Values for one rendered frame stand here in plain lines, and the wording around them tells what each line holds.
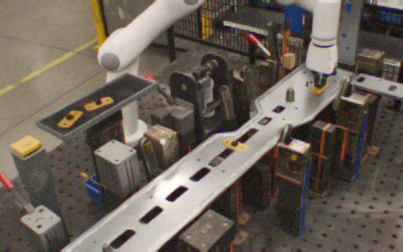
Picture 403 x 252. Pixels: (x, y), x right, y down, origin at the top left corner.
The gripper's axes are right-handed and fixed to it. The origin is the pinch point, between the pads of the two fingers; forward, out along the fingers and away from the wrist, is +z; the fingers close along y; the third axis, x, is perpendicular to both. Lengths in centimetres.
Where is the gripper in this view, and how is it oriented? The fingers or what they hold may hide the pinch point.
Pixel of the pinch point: (320, 81)
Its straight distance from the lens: 176.5
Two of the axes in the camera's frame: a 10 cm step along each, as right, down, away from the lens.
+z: 0.6, 8.3, 5.5
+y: 7.7, 3.1, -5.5
